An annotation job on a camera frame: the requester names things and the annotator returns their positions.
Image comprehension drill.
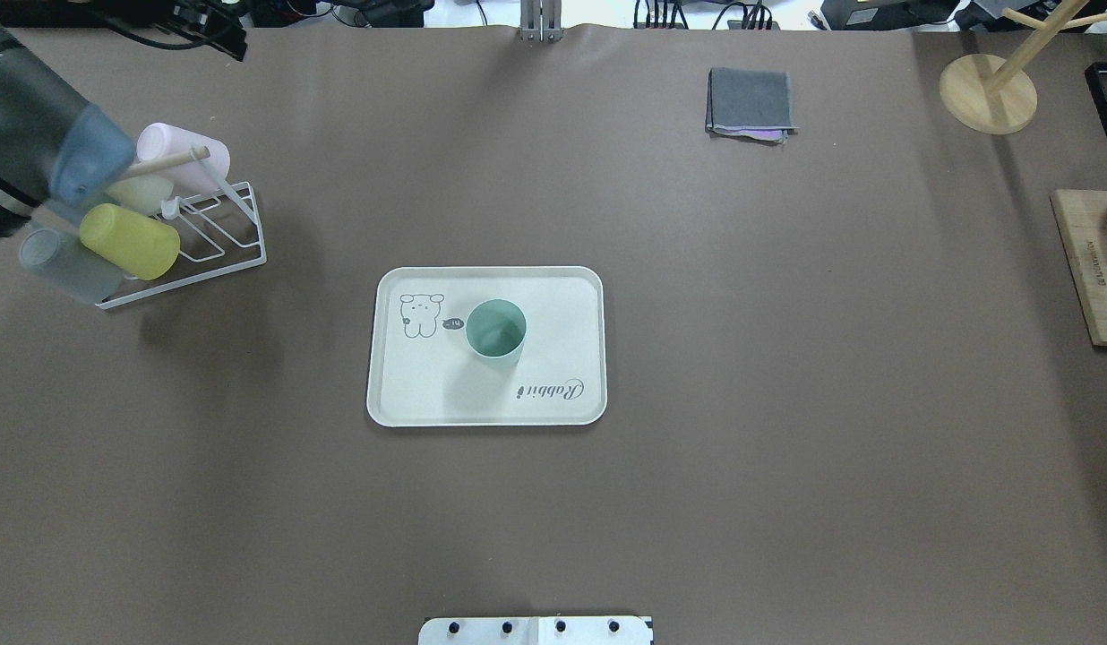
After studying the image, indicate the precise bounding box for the grey plastic cup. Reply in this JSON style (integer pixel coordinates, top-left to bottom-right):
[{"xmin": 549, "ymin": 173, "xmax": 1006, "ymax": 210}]
[{"xmin": 18, "ymin": 228, "xmax": 124, "ymax": 305}]

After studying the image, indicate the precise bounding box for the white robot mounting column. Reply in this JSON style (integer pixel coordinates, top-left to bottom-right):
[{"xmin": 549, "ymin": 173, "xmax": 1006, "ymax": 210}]
[{"xmin": 417, "ymin": 615, "xmax": 656, "ymax": 644}]

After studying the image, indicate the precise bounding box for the black stand fixture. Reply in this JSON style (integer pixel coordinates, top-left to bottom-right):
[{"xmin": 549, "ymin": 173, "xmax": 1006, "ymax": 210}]
[{"xmin": 0, "ymin": 1, "xmax": 247, "ymax": 61}]

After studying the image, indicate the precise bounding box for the cream rabbit tray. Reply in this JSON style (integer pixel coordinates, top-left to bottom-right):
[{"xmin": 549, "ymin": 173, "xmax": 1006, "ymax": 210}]
[{"xmin": 366, "ymin": 266, "xmax": 607, "ymax": 427}]

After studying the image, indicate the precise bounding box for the pink plastic cup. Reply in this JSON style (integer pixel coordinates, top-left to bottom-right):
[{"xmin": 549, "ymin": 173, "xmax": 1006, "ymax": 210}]
[{"xmin": 136, "ymin": 122, "xmax": 231, "ymax": 195}]

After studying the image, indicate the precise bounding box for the wooden mug tree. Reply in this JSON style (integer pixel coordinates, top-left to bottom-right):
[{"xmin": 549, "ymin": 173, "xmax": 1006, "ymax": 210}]
[{"xmin": 939, "ymin": 1, "xmax": 1107, "ymax": 135}]

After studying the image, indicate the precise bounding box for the white wire cup rack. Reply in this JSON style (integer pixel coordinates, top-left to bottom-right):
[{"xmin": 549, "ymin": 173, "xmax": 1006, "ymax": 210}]
[{"xmin": 96, "ymin": 148, "xmax": 268, "ymax": 311}]

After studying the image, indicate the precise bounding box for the aluminium frame post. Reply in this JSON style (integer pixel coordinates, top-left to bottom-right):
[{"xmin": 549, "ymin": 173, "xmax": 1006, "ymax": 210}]
[{"xmin": 518, "ymin": 0, "xmax": 563, "ymax": 42}]

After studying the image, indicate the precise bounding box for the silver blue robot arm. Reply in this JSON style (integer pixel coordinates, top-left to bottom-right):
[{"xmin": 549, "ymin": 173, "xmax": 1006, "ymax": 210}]
[{"xmin": 0, "ymin": 24, "xmax": 135, "ymax": 241}]

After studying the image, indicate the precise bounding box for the green plastic cup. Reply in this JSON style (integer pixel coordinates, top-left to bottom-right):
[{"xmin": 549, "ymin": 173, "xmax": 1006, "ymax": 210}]
[{"xmin": 465, "ymin": 299, "xmax": 528, "ymax": 365}]

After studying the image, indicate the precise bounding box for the grey folded cloth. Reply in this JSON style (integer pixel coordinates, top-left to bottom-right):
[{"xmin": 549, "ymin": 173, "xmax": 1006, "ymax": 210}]
[{"xmin": 705, "ymin": 67, "xmax": 796, "ymax": 144}]

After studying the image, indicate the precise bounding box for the wooden cutting board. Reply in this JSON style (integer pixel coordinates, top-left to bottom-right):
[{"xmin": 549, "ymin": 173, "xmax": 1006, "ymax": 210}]
[{"xmin": 1051, "ymin": 189, "xmax": 1107, "ymax": 347}]

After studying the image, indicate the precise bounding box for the pale cream plastic cup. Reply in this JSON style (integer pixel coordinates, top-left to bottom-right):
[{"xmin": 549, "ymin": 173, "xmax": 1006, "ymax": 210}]
[{"xmin": 106, "ymin": 173, "xmax": 176, "ymax": 216}]

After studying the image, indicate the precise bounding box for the yellow plastic cup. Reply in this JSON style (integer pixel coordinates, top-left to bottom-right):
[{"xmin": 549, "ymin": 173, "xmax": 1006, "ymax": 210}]
[{"xmin": 79, "ymin": 202, "xmax": 182, "ymax": 280}]

